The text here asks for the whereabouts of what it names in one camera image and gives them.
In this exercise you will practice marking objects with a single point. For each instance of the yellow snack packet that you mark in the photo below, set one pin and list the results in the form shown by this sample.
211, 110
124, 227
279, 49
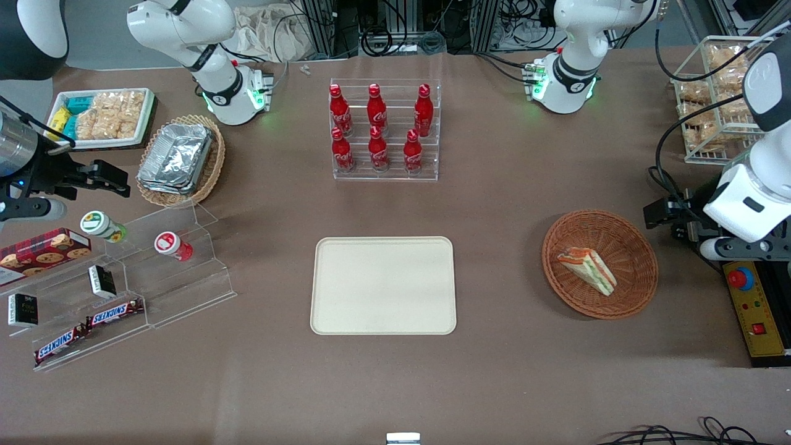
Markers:
57, 119

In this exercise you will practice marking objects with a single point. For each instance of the small black and white box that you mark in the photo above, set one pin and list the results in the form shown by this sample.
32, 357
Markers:
23, 310
102, 281

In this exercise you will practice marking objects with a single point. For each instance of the teal snack packet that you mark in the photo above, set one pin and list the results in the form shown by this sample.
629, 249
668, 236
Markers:
70, 127
79, 104

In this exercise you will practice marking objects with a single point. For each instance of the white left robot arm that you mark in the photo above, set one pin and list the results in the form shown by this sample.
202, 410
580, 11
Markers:
571, 68

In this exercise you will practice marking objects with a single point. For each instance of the white rectangular snack tray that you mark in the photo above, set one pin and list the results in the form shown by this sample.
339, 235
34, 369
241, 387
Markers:
99, 143

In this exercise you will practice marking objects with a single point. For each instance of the clear acrylic bottle rack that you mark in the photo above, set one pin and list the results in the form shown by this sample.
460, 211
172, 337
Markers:
395, 176

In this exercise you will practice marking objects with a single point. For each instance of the yellow emergency stop box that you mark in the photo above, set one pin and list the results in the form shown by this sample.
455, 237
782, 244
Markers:
757, 327

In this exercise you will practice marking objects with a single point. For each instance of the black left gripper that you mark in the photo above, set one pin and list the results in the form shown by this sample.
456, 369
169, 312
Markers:
687, 217

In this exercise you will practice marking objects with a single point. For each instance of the beige cloth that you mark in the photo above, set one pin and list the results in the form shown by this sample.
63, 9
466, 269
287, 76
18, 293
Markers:
272, 31

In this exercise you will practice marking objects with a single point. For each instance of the clear bag of rice crackers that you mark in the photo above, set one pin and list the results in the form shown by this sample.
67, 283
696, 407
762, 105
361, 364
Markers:
96, 125
123, 102

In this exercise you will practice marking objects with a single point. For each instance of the red plaid cookie box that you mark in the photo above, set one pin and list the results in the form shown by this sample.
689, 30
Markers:
43, 252

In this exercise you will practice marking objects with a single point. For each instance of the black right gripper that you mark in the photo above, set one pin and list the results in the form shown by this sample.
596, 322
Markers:
48, 172

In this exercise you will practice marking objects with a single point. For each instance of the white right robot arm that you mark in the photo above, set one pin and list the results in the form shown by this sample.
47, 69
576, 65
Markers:
185, 31

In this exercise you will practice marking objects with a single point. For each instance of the triangular sandwich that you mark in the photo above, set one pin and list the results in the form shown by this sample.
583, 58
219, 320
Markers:
590, 269

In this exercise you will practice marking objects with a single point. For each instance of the stacked aluminium foil containers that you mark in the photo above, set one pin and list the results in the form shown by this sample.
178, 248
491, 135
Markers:
176, 157

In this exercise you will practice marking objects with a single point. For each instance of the brown round wicker basket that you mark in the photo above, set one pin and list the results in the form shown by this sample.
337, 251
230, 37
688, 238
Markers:
630, 247

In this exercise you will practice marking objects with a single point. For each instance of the red cola bottle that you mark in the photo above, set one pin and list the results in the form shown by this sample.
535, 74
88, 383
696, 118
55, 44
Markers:
378, 153
376, 111
424, 112
340, 111
342, 154
413, 156

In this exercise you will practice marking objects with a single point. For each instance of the black appliance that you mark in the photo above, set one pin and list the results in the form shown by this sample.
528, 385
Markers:
780, 290

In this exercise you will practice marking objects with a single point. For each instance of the green bottle with sunflower lid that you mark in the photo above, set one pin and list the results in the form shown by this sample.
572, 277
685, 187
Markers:
99, 224

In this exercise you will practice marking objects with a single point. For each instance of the Snickers chocolate bar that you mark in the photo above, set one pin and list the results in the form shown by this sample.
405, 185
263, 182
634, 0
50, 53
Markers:
114, 313
59, 345

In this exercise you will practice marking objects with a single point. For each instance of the silver metal bracket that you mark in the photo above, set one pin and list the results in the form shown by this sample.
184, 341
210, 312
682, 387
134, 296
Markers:
403, 439

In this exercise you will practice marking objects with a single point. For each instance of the bagged fried snack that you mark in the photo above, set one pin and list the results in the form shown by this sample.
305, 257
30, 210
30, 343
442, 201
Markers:
726, 57
704, 137
729, 79
692, 91
697, 113
735, 106

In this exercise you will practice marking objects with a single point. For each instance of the cream rectangular tray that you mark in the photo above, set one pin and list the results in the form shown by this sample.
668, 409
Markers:
383, 285

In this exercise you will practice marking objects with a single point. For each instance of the clear acrylic stepped display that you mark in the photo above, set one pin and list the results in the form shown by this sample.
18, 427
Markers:
185, 290

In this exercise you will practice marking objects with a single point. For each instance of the red bottle with white lid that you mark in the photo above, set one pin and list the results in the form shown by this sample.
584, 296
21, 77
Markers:
170, 243

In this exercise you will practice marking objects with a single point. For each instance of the light oval wicker basket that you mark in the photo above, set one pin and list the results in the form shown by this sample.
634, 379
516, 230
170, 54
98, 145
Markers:
215, 161

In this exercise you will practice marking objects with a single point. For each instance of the aluminium frame post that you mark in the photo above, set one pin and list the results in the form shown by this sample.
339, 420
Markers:
485, 25
318, 25

